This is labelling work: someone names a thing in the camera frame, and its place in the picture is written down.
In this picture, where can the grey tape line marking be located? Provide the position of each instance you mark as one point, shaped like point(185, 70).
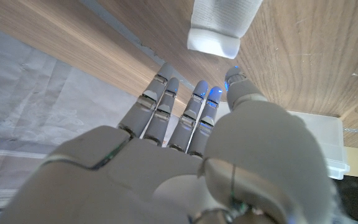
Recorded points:
point(120, 27)

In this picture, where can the printed window backdrop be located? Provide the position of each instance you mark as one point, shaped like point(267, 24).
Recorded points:
point(42, 109)

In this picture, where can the translucent white plastic bin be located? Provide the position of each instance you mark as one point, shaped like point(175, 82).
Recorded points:
point(325, 140)

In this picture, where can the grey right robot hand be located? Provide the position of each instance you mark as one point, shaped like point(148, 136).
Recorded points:
point(141, 183)

